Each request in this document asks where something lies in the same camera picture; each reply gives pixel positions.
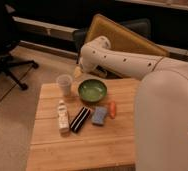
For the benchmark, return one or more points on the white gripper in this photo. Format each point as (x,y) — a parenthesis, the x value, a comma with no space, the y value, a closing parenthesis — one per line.
(78,72)

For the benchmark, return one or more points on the white ceramic cup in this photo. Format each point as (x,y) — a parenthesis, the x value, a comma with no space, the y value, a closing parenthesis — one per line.
(64,82)

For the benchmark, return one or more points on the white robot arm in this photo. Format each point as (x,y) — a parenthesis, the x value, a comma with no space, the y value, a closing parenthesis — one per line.
(160,106)

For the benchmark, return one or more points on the green ceramic bowl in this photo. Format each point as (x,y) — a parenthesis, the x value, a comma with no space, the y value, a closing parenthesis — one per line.
(92,90)

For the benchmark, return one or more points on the white plastic bottle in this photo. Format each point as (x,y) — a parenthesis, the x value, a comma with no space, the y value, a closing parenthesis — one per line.
(63,117)

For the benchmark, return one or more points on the black striped rectangular box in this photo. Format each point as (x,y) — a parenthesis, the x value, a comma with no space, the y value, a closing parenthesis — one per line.
(79,120)

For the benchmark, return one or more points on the orange carrot toy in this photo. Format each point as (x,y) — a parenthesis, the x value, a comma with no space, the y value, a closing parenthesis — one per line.
(112,109)

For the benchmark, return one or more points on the blue sponge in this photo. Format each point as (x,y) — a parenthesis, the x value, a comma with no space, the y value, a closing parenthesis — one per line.
(99,115)

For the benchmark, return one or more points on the black office chair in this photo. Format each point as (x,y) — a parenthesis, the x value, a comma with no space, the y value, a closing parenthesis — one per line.
(9,39)

